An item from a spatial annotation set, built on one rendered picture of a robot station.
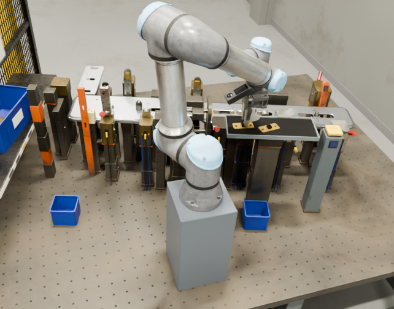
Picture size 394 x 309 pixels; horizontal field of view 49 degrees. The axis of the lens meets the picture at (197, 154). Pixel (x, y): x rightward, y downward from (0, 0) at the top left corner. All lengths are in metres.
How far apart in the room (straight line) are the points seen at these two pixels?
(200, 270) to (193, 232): 0.23
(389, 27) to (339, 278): 2.53
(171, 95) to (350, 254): 1.10
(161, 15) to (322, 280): 1.22
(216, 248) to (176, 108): 0.55
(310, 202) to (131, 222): 0.82
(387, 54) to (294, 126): 2.28
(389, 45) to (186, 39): 3.00
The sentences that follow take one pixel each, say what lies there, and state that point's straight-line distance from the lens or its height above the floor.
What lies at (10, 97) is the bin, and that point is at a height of 1.10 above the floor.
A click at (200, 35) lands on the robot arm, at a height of 1.71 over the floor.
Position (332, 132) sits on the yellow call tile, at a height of 1.16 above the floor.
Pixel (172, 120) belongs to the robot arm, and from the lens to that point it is 1.38.
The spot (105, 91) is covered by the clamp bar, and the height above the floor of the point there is 1.20.
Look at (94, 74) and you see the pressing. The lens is 2.43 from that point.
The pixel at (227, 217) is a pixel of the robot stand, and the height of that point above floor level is 1.08.
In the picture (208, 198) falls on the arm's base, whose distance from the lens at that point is 1.44.
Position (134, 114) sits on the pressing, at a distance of 2.09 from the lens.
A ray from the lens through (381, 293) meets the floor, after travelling 2.86.
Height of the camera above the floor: 2.18
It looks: 40 degrees down
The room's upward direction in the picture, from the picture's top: 4 degrees clockwise
